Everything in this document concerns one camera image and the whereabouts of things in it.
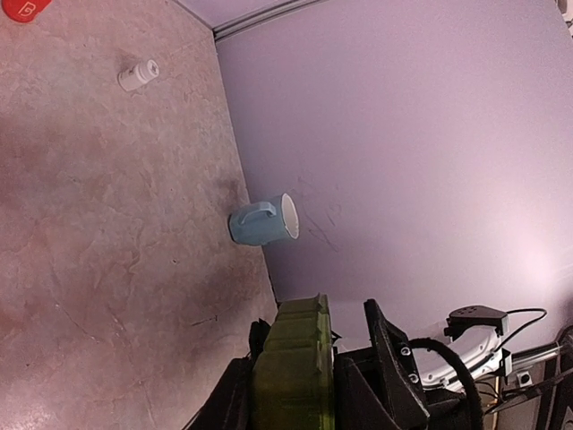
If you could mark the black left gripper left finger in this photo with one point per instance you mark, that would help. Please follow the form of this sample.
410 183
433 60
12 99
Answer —
228 405

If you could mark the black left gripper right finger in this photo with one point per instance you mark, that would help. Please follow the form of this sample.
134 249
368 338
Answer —
379 387

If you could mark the green pill organizer box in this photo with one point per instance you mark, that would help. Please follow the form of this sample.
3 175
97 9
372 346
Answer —
292 380

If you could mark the light blue mug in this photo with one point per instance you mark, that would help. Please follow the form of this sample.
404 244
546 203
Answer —
265 222

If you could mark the small white bottle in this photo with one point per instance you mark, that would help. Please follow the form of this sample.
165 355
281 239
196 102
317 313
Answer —
138 75

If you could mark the red cylindrical can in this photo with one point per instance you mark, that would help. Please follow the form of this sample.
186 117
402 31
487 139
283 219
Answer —
23 11

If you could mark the right aluminium frame post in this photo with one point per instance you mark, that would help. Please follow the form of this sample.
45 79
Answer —
256 18

